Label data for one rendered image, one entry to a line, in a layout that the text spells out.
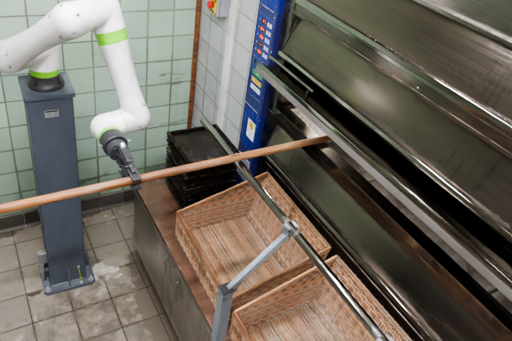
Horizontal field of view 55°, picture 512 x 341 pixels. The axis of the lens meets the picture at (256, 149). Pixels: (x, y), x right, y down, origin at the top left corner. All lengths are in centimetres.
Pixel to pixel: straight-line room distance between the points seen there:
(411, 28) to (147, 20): 164
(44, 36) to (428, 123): 131
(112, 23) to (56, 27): 21
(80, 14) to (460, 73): 121
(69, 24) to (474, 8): 124
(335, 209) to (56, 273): 159
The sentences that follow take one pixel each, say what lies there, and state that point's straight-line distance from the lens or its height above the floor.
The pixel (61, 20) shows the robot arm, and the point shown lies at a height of 165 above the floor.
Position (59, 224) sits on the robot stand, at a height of 46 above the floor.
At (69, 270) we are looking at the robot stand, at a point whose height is 11.
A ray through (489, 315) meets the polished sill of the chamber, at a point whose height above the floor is 117.
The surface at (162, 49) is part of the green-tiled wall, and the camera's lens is 298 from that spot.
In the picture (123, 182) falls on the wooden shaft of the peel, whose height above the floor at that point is 121.
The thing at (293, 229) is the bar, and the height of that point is 117.
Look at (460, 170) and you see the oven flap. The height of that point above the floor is 151.
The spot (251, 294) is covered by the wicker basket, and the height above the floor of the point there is 72.
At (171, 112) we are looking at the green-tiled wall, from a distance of 320.
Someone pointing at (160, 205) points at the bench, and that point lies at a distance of 259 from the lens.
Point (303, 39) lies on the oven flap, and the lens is 210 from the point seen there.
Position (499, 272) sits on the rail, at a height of 143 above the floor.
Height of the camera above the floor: 229
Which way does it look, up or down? 34 degrees down
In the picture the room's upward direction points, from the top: 10 degrees clockwise
